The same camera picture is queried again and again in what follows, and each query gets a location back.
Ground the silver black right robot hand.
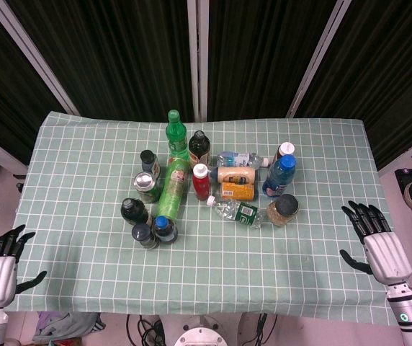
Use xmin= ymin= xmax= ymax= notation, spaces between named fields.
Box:
xmin=339 ymin=200 xmax=412 ymax=288

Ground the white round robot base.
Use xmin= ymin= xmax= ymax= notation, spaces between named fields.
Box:
xmin=174 ymin=325 xmax=228 ymax=346

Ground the brown bottle white cap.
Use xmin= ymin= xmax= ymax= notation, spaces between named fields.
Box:
xmin=272 ymin=141 xmax=297 ymax=167

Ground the clear water bottle green label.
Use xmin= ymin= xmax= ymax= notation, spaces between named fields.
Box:
xmin=206 ymin=195 xmax=265 ymax=229

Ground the dark tea bottle black cap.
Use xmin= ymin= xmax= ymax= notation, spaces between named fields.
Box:
xmin=120 ymin=197 xmax=150 ymax=227

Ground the dark cap small jar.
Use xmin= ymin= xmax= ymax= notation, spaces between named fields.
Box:
xmin=130 ymin=222 xmax=159 ymax=250

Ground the cream bottle blue cap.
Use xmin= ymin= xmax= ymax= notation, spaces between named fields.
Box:
xmin=208 ymin=165 xmax=258 ymax=185

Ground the clear water bottle blue label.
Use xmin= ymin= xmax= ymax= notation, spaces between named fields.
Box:
xmin=216 ymin=151 xmax=270 ymax=170

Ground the blue cap dark bottle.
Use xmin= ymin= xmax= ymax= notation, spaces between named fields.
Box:
xmin=151 ymin=215 xmax=179 ymax=244

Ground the small dark bottle black cap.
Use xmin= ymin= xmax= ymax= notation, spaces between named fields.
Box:
xmin=140 ymin=149 xmax=161 ymax=178

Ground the red bottle white cap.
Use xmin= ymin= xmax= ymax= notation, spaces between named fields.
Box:
xmin=192 ymin=162 xmax=213 ymax=200

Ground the lying green soda bottle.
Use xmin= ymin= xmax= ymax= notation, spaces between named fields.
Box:
xmin=156 ymin=156 xmax=192 ymax=221

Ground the dark bottle yellow label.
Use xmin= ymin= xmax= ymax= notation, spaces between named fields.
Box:
xmin=188 ymin=130 xmax=212 ymax=167

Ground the tall green soda bottle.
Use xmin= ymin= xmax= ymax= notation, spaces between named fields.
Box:
xmin=165 ymin=109 xmax=189 ymax=160

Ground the grey purple cloth bag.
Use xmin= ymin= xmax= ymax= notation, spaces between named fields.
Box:
xmin=32 ymin=311 xmax=107 ymax=344

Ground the glass jar black lid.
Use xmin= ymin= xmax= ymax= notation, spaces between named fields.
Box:
xmin=267 ymin=193 xmax=300 ymax=228

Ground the green checked tablecloth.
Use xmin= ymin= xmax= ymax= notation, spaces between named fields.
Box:
xmin=3 ymin=110 xmax=398 ymax=327

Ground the orange drink can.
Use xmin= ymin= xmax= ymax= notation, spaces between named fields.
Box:
xmin=220 ymin=182 xmax=256 ymax=202

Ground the green can silver top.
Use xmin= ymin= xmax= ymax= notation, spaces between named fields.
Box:
xmin=133 ymin=171 xmax=162 ymax=203

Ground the dark screen panel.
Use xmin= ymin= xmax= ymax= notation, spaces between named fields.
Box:
xmin=207 ymin=0 xmax=333 ymax=122
xmin=297 ymin=0 xmax=412 ymax=171
xmin=6 ymin=0 xmax=196 ymax=123
xmin=0 ymin=0 xmax=68 ymax=165

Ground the black cable bundle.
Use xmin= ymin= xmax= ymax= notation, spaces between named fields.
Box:
xmin=251 ymin=312 xmax=279 ymax=346
xmin=125 ymin=314 xmax=166 ymax=346

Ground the white screen frame post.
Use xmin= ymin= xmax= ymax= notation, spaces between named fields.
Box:
xmin=186 ymin=0 xmax=210 ymax=123
xmin=285 ymin=0 xmax=353 ymax=119
xmin=0 ymin=0 xmax=81 ymax=117

